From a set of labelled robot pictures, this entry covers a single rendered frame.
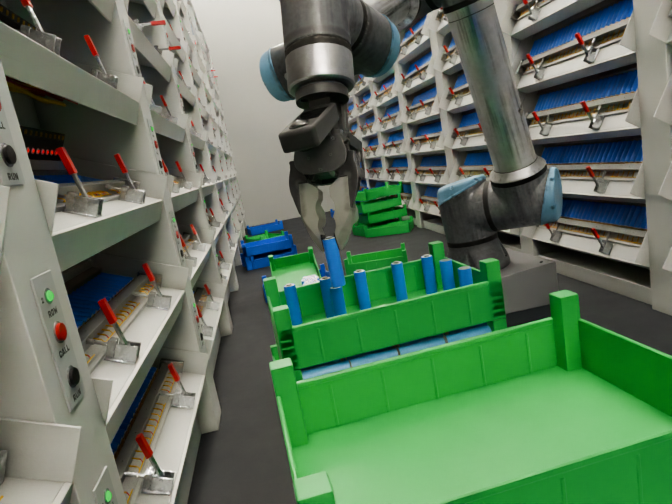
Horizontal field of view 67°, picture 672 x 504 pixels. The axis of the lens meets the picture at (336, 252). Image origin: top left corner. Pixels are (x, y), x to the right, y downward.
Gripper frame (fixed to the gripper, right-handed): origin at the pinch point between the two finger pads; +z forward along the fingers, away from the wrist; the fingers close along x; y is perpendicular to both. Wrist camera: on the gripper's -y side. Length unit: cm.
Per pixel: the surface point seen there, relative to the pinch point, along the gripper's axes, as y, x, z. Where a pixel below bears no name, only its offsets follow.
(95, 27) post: 16, 51, -49
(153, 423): 13, 41, 27
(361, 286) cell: 15.0, 1.0, 6.5
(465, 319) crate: 7.8, -15.0, 11.8
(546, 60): 125, -38, -63
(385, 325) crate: 2.1, -5.7, 11.4
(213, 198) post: 148, 114, -40
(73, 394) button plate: -25.4, 16.3, 13.2
